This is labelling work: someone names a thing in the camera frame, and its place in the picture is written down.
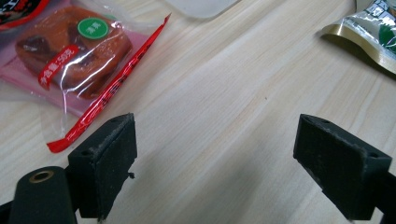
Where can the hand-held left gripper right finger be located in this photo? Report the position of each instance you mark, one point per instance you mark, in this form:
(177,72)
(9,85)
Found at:
(339,168)

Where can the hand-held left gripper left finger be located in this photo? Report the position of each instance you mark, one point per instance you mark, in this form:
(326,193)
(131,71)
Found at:
(102,165)

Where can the clear cake packet red edge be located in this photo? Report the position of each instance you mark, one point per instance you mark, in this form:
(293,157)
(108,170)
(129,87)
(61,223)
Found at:
(77,56)

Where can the green and white snack packet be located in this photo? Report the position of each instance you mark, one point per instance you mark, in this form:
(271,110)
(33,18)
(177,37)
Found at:
(373,28)

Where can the red and black snack packet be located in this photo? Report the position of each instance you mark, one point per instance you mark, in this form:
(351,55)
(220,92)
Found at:
(18,12)

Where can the clear plastic container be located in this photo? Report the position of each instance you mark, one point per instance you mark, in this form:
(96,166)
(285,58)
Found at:
(202,7)

